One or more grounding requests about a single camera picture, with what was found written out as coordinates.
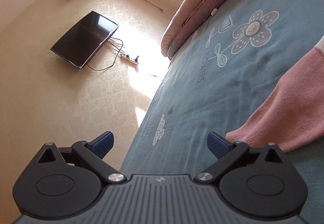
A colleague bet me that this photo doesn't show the wall-mounted black television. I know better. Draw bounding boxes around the wall-mounted black television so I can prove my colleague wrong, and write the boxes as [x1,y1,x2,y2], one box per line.
[50,11,119,69]

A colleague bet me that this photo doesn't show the blue floral bed sheet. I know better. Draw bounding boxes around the blue floral bed sheet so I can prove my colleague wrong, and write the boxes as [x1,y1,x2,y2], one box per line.
[119,0,324,224]

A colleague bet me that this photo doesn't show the white power strip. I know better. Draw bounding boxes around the white power strip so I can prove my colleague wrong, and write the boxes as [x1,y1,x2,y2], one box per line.
[120,54,138,65]

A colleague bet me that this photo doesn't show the pink and cream sweater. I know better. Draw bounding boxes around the pink and cream sweater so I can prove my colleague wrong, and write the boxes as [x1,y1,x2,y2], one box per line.
[226,40,323,152]

